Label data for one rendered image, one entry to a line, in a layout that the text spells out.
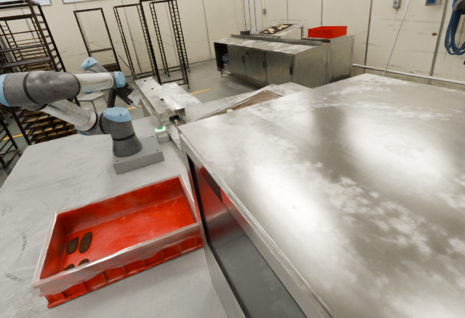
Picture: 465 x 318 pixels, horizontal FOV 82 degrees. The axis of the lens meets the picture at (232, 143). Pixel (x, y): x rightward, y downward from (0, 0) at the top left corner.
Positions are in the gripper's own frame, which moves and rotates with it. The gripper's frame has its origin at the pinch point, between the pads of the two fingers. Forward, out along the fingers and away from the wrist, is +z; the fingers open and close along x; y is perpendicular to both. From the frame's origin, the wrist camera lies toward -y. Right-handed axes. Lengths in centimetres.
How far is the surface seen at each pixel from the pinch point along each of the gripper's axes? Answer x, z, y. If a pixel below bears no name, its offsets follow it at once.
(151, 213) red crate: -68, 1, -39
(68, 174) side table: -4, -8, -50
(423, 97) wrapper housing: -143, -20, 14
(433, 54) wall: -60, 253, 304
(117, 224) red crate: -64, -6, -48
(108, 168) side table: -16.8, 1.7, -36.2
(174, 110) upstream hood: 2.6, 23.5, 15.9
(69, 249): -63, -16, -62
